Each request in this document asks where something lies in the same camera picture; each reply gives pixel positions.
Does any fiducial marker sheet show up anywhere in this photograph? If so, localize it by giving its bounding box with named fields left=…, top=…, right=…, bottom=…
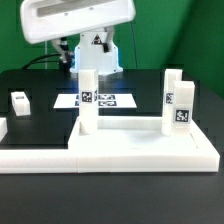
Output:
left=54, top=94, right=137, bottom=109

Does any black cable bundle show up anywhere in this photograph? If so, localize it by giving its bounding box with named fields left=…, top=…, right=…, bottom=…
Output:
left=20, top=53, right=64, bottom=71

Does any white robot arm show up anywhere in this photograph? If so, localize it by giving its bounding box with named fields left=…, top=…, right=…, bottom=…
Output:
left=20, top=0, right=136, bottom=76

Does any white block at left edge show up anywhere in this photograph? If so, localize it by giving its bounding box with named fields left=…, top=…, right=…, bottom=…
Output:
left=0, top=117, right=7, bottom=142

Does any white L-shaped fence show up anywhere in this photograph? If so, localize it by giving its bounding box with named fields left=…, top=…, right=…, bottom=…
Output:
left=0, top=149, right=77, bottom=174

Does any white desk tabletop tray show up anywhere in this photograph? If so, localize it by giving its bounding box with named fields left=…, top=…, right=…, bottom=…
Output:
left=68, top=116, right=220, bottom=173

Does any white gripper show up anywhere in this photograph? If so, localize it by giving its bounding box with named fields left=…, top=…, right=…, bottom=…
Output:
left=20, top=0, right=136, bottom=63

